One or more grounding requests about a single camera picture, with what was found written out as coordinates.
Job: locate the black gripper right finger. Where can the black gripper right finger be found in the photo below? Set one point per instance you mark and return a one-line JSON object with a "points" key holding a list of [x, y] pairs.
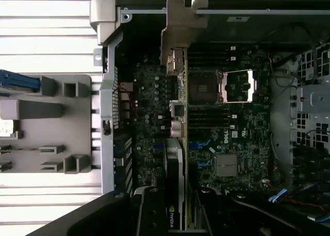
{"points": [[232, 218]]}

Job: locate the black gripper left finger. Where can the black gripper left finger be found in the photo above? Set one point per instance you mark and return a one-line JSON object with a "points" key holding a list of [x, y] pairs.
{"points": [[103, 215]]}

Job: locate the grey chipset heatsink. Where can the grey chipset heatsink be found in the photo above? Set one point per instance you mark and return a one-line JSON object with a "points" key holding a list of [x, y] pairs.
{"points": [[226, 165]]}

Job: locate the green motherboard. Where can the green motherboard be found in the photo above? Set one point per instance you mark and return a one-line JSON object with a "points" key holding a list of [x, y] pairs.
{"points": [[252, 143]]}

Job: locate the blue expansion slot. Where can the blue expansion slot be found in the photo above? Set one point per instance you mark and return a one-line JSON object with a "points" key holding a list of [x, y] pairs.
{"points": [[202, 144]]}

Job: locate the grey parts rack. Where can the grey parts rack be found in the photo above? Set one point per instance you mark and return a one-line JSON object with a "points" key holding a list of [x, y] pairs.
{"points": [[74, 117]]}

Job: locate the black RAM slot row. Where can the black RAM slot row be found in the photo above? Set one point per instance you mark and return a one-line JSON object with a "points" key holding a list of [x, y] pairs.
{"points": [[208, 116], [208, 55]]}

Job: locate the green RAM stick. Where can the green RAM stick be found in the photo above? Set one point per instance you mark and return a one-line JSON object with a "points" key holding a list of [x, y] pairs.
{"points": [[15, 149]]}

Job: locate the open black PC case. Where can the open black PC case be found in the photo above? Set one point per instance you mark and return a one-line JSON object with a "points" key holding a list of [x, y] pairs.
{"points": [[107, 104]]}

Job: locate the silver CPU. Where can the silver CPU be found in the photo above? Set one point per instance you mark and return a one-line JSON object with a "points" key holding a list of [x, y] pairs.
{"points": [[5, 129]]}

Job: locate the hard disk in blue caddy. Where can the hard disk in blue caddy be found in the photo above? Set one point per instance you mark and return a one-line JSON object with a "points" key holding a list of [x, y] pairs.
{"points": [[18, 78]]}

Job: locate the CPU socket with metal frame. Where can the CPU socket with metal frame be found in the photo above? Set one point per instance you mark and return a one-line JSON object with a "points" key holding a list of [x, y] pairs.
{"points": [[248, 85]]}

